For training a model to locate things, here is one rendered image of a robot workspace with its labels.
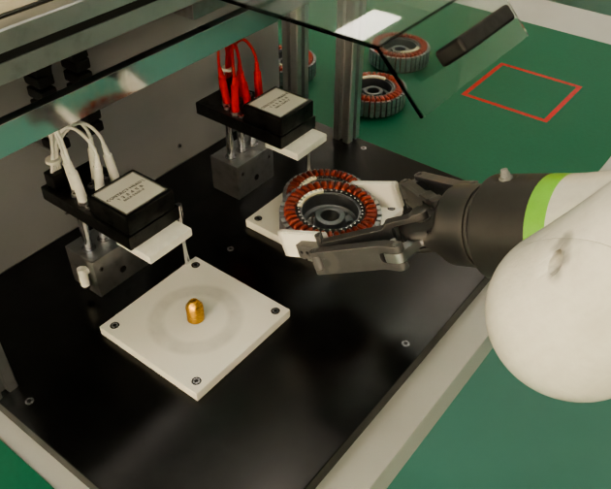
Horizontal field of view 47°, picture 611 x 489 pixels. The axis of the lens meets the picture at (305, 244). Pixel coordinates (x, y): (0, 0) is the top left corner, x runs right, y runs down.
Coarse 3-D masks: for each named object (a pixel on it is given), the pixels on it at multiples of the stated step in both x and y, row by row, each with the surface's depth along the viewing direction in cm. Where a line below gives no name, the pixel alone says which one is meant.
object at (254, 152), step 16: (256, 144) 97; (224, 160) 94; (240, 160) 94; (256, 160) 96; (272, 160) 99; (224, 176) 96; (240, 176) 94; (256, 176) 97; (272, 176) 101; (224, 192) 98; (240, 192) 96
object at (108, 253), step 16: (80, 240) 82; (96, 240) 82; (112, 240) 82; (80, 256) 80; (96, 256) 79; (112, 256) 81; (128, 256) 83; (96, 272) 80; (112, 272) 82; (128, 272) 84; (96, 288) 81; (112, 288) 83
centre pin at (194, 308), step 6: (192, 300) 76; (198, 300) 76; (186, 306) 76; (192, 306) 76; (198, 306) 76; (186, 312) 77; (192, 312) 76; (198, 312) 76; (192, 318) 77; (198, 318) 77; (204, 318) 78
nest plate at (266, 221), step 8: (272, 200) 95; (280, 200) 95; (264, 208) 93; (272, 208) 93; (384, 208) 93; (392, 208) 93; (400, 208) 93; (256, 216) 92; (264, 216) 92; (272, 216) 92; (384, 216) 92; (392, 216) 92; (248, 224) 92; (256, 224) 91; (264, 224) 91; (272, 224) 91; (264, 232) 90; (272, 232) 89
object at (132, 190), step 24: (48, 192) 77; (72, 192) 76; (96, 192) 72; (120, 192) 72; (144, 192) 72; (168, 192) 73; (96, 216) 73; (120, 216) 70; (144, 216) 71; (168, 216) 74; (120, 240) 72; (144, 240) 72; (168, 240) 73
